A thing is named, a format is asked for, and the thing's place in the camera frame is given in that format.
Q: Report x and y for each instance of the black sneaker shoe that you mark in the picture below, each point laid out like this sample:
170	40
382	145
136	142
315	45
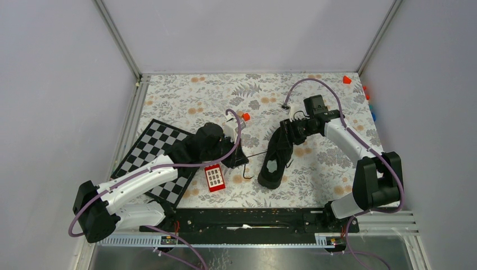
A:
278	155

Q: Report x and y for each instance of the floral patterned table mat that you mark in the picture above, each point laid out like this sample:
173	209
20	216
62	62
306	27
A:
318	171

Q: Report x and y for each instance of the grey slotted cable duct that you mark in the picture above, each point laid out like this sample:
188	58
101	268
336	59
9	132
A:
159	240

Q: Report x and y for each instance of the red toy calculator block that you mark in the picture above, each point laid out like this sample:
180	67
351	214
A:
214	178

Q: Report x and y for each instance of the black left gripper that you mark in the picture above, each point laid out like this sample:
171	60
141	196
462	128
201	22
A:
237	158

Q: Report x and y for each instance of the orange red toy piece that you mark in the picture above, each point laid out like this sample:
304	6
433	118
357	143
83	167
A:
366	93

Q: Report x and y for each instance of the black shoelace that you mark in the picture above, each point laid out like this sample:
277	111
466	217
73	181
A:
250	166

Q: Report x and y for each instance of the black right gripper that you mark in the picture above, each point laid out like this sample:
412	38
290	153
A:
289	135

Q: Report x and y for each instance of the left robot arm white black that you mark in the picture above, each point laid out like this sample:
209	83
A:
101	209

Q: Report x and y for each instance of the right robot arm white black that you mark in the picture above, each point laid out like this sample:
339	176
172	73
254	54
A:
378	175

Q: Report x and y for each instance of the red triangular block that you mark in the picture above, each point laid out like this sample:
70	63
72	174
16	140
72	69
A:
346	80

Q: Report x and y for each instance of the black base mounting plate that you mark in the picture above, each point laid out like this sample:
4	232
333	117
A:
267	224

